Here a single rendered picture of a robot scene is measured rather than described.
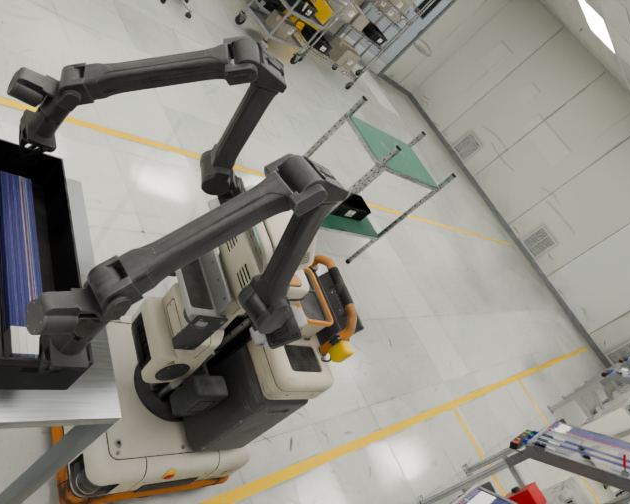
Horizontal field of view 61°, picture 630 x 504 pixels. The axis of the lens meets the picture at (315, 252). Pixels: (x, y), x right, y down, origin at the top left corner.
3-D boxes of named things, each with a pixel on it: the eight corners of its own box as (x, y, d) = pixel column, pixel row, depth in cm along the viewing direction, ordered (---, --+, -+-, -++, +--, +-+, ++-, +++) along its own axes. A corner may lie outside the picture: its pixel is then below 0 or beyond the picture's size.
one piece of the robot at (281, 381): (192, 340, 234) (323, 225, 198) (224, 464, 207) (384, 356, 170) (122, 334, 210) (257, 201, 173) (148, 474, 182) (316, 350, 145)
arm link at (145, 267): (328, 203, 99) (297, 166, 104) (326, 183, 94) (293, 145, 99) (114, 327, 89) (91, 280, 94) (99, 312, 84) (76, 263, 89)
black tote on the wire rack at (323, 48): (308, 45, 698) (315, 37, 691) (298, 30, 709) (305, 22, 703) (325, 56, 730) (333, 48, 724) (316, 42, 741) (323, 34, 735)
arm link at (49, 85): (83, 99, 115) (87, 71, 120) (27, 70, 107) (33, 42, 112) (57, 130, 121) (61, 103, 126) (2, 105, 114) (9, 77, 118)
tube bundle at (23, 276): (42, 372, 107) (50, 363, 106) (4, 371, 102) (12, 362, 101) (25, 188, 133) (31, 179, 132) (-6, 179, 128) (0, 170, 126)
